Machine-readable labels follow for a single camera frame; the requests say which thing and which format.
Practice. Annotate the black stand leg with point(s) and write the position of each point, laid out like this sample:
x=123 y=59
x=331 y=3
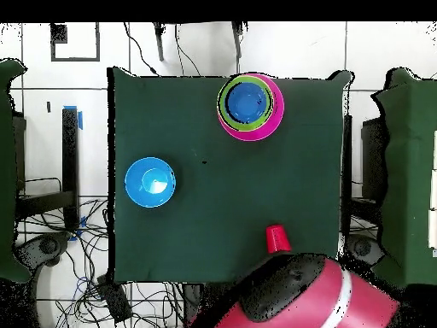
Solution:
x=159 y=41
x=237 y=37

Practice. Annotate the light blue bowl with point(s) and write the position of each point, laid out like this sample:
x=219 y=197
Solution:
x=150 y=182

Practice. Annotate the black metal stand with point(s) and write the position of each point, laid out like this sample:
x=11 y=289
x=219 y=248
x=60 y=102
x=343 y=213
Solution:
x=70 y=164

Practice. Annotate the red cup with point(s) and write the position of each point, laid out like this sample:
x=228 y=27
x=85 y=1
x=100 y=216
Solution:
x=277 y=239

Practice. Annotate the dark green table cloth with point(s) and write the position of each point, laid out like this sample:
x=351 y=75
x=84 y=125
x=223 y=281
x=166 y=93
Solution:
x=6 y=171
x=187 y=102
x=406 y=171

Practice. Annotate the small dark blue bowl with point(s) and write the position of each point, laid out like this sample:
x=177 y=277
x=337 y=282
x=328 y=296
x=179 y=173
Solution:
x=246 y=102

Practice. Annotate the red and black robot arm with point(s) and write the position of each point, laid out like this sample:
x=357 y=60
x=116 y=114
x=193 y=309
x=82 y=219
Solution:
x=307 y=297

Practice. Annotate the green bowl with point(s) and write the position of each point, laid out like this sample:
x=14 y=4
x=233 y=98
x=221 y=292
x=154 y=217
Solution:
x=223 y=109

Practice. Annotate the large pink bowl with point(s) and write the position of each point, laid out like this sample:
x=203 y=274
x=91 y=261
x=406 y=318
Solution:
x=273 y=126

